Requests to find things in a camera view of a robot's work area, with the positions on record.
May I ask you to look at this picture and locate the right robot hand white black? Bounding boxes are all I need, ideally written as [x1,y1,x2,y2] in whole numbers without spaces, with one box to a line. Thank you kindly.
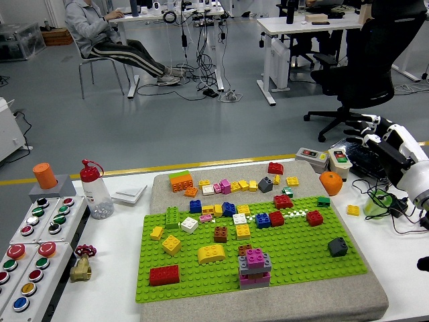
[344,113,429,204]

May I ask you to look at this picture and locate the grey long brick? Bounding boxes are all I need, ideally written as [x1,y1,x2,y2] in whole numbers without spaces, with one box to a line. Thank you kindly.
[238,252,273,274]

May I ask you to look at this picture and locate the grey base brick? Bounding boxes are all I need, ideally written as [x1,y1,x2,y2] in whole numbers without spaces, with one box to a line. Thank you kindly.
[239,280,271,291]

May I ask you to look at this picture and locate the magenta long brick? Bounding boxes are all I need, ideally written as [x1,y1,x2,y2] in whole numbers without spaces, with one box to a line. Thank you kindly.
[239,271,271,286]

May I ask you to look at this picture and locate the large orange brick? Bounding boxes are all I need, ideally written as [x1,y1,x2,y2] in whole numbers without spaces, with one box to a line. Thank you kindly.
[170,174,194,193]

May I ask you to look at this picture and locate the lime green long brick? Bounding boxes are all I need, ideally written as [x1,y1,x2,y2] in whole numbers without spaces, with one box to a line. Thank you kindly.
[165,207,181,230]

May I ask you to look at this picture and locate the green baseplate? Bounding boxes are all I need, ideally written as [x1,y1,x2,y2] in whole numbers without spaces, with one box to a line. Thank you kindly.
[135,196,369,305]

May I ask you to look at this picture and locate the black power adapter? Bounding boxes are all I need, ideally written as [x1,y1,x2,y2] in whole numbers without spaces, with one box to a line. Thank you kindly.
[388,195,410,218]

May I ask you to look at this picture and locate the orange fruit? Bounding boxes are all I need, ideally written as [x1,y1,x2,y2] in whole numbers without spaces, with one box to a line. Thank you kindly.
[318,171,344,197]

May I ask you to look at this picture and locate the black office chair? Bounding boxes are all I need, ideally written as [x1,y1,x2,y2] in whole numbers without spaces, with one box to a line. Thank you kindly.
[303,11,428,144]

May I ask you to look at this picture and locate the red square brick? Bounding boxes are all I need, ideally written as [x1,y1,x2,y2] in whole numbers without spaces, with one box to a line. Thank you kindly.
[268,211,286,227]
[273,194,295,210]
[306,210,324,227]

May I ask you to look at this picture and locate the dark grey slope brick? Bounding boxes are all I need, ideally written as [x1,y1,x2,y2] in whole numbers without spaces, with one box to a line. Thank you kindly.
[327,237,349,258]

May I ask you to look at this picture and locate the tiny white pieces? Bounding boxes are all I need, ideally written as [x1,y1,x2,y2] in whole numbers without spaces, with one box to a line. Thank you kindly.
[247,208,308,223]

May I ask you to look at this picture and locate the white computer tower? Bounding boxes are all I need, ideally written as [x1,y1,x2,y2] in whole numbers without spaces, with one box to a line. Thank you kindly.
[269,38,291,92]

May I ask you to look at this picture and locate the magenta square brick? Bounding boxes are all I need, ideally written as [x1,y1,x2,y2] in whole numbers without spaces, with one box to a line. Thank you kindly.
[245,248,266,269]

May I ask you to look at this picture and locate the white floor power strip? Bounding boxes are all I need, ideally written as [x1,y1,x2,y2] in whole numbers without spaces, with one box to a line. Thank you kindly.
[218,89,243,103]

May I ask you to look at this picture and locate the black bottle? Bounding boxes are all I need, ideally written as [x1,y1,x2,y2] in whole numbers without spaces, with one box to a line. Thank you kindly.
[286,0,298,25]

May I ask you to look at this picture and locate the yellow curved brick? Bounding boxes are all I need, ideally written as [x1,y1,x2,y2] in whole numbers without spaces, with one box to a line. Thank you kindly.
[196,244,227,266]

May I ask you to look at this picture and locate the grey-brown mat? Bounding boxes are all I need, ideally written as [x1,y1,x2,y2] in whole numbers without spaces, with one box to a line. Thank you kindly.
[139,160,389,322]

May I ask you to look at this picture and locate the large yellow square brick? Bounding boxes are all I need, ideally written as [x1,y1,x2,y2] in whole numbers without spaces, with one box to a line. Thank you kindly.
[161,234,182,257]

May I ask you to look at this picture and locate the red long brick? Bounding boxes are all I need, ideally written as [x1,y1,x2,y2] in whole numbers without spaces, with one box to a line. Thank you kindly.
[148,264,181,287]

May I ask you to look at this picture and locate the white square panel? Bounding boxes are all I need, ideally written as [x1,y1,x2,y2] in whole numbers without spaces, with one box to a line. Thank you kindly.
[111,183,148,206]

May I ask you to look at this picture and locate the squeeze bottle red cap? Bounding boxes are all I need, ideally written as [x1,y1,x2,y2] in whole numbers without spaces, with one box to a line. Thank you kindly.
[79,159,115,221]

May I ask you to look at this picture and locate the grey block base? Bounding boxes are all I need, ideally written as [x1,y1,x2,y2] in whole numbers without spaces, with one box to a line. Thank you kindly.
[28,174,77,204]

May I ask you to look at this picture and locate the seated person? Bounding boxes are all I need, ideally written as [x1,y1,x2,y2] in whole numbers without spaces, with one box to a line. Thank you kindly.
[64,0,186,87]

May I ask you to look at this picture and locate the grey four-button box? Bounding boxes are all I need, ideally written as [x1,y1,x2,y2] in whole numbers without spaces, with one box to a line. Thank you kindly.
[9,197,61,245]
[37,196,88,243]

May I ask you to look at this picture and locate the brass valve red handwheel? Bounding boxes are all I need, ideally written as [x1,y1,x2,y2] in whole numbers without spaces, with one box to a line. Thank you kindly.
[69,244,97,283]

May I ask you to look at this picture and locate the orange cylinder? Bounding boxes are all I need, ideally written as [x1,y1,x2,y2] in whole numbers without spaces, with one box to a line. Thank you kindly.
[32,162,58,190]

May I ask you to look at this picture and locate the wooden pallet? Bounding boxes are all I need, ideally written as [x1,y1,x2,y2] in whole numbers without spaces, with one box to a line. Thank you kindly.
[40,28,74,47]

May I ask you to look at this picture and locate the grey emergency-stop button box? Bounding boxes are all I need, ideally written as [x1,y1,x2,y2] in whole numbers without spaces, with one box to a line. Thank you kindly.
[0,243,40,315]
[0,241,74,322]

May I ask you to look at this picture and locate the white cabinet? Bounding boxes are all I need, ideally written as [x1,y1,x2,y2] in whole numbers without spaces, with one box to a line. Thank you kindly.
[0,97,27,164]

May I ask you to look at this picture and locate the clear plastic crate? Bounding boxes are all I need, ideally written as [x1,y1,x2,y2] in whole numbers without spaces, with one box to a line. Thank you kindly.
[0,21,47,62]

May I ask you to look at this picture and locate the thin black cable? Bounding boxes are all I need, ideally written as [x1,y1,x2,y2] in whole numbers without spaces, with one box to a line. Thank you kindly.
[351,176,429,235]

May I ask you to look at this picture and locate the white switch box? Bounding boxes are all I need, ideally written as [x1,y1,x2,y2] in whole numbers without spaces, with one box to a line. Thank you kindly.
[327,148,353,184]

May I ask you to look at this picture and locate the grey switch box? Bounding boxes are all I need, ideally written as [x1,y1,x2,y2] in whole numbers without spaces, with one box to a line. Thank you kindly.
[294,146,330,174]

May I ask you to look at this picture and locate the hanging black cable bundle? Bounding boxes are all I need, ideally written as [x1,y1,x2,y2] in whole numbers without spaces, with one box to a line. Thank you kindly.
[160,9,235,101]

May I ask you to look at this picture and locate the metal frame chair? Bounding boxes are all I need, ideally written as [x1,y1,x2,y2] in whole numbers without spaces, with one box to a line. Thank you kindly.
[68,32,130,100]

